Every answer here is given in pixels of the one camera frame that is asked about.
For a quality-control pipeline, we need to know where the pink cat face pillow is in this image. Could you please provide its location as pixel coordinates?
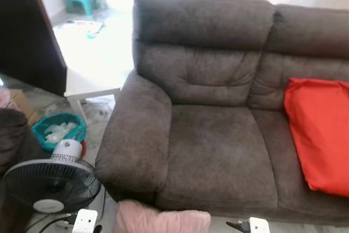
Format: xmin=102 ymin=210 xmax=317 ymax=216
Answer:
xmin=113 ymin=200 xmax=212 ymax=233

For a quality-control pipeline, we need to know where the dark brown fabric sofa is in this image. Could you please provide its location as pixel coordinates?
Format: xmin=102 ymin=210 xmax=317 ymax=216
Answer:
xmin=94 ymin=0 xmax=349 ymax=227

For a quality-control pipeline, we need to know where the red pillow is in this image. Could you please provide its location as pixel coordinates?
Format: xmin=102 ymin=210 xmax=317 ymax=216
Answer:
xmin=283 ymin=77 xmax=349 ymax=198

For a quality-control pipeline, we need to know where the grey appliance with control panel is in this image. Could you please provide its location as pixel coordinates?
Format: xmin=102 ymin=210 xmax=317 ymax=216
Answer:
xmin=90 ymin=189 xmax=118 ymax=229

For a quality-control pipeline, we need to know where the black electric fan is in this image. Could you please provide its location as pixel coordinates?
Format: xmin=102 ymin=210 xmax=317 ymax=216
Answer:
xmin=3 ymin=139 xmax=103 ymax=214

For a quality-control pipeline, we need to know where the white low table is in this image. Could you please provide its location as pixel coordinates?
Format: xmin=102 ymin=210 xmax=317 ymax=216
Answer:
xmin=52 ymin=9 xmax=137 ymax=122

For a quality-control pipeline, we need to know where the teal waste basket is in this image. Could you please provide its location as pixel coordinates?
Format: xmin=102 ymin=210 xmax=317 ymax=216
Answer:
xmin=32 ymin=112 xmax=87 ymax=153

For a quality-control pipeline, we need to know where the dark brown armchair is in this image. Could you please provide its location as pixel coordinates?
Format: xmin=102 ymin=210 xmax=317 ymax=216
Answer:
xmin=0 ymin=107 xmax=44 ymax=233

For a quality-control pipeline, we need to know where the cardboard box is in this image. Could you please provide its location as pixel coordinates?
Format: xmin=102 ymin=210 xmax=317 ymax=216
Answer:
xmin=0 ymin=88 xmax=40 ymax=127

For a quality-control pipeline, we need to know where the colourful picture book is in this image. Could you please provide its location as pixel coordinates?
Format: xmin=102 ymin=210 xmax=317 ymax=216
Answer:
xmin=65 ymin=19 xmax=104 ymax=34

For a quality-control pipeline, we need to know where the dark wooden door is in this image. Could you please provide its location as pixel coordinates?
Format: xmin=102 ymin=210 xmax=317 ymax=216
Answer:
xmin=0 ymin=0 xmax=68 ymax=96

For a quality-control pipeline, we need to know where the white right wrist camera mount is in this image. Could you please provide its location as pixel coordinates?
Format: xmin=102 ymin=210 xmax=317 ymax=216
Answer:
xmin=249 ymin=217 xmax=270 ymax=233

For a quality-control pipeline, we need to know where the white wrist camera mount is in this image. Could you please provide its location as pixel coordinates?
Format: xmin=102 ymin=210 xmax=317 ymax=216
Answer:
xmin=73 ymin=209 xmax=99 ymax=233
xmin=249 ymin=217 xmax=270 ymax=233

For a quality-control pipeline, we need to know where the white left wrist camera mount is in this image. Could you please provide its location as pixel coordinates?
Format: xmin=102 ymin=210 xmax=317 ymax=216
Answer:
xmin=73 ymin=209 xmax=99 ymax=233

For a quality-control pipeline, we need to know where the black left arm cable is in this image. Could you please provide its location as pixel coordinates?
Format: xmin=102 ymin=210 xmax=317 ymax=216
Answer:
xmin=37 ymin=214 xmax=77 ymax=233

